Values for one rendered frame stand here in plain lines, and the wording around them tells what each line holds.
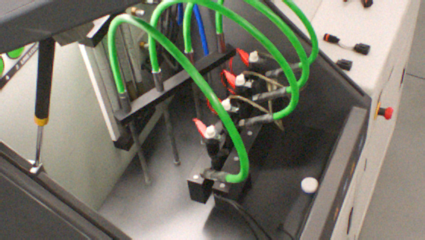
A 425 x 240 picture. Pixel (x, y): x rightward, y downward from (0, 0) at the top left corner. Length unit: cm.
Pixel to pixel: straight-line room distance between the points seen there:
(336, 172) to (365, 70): 31
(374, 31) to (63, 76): 82
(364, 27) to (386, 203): 100
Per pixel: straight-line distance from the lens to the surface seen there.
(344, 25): 165
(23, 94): 114
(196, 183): 130
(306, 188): 144
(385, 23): 166
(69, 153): 131
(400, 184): 253
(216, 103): 93
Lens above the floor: 202
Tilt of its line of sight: 48 degrees down
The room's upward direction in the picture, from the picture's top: 9 degrees counter-clockwise
